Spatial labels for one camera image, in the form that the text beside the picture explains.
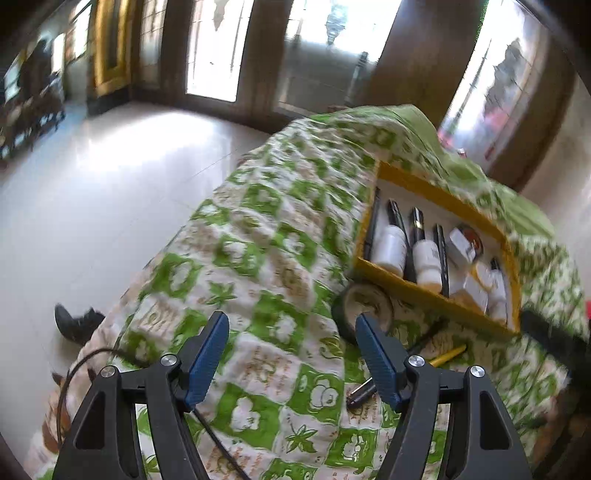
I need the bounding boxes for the white bottle red label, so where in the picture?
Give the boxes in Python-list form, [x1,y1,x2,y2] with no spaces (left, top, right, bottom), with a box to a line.
[413,239,442,294]

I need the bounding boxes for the black cable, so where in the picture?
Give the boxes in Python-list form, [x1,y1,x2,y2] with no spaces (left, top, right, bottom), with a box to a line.
[55,347,253,480]

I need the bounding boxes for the long black tube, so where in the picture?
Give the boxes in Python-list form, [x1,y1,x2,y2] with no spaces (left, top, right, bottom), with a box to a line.
[363,187,381,261]

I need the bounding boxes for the yellow black pen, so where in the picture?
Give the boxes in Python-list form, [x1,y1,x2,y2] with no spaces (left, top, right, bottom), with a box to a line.
[345,343,469,408]

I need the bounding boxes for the short black marker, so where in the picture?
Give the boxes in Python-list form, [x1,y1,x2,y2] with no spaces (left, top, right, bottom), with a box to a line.
[410,207,426,246]

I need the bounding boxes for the wooden doors with glass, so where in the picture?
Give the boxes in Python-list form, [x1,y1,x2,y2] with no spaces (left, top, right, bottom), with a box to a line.
[86,0,576,189]

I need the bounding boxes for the large white bottle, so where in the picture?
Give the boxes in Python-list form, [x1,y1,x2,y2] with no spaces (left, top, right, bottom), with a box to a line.
[488,269,508,323]

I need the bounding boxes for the black marker orange ends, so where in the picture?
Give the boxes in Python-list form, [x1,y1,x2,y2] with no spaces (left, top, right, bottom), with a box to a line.
[433,224,450,298]

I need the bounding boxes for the small black block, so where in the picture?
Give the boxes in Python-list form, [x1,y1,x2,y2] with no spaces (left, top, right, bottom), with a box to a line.
[386,198,417,282]

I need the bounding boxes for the yellow taped foam tray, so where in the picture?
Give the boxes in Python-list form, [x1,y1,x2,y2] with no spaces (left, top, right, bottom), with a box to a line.
[353,163,521,339]

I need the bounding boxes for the black shoe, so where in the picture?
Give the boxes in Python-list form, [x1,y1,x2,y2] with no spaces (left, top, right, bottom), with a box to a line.
[54,304,105,346]

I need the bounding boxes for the wooden chairs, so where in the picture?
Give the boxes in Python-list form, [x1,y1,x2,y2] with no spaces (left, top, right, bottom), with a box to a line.
[1,39,65,160]

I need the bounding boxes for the white bottle green label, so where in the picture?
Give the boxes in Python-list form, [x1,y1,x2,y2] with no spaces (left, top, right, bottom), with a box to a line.
[370,225,407,277]

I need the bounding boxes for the white power adapter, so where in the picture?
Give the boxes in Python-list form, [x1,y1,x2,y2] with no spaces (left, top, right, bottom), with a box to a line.
[447,228,476,269]

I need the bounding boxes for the black electrical tape roll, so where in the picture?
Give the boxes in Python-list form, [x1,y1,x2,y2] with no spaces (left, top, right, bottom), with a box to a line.
[458,223,484,258]

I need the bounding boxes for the green patterned quilt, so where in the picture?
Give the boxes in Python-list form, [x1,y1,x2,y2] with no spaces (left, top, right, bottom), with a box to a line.
[25,106,589,479]

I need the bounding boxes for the white medicine box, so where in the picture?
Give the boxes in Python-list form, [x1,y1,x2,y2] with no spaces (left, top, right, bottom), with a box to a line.
[450,274,488,314]

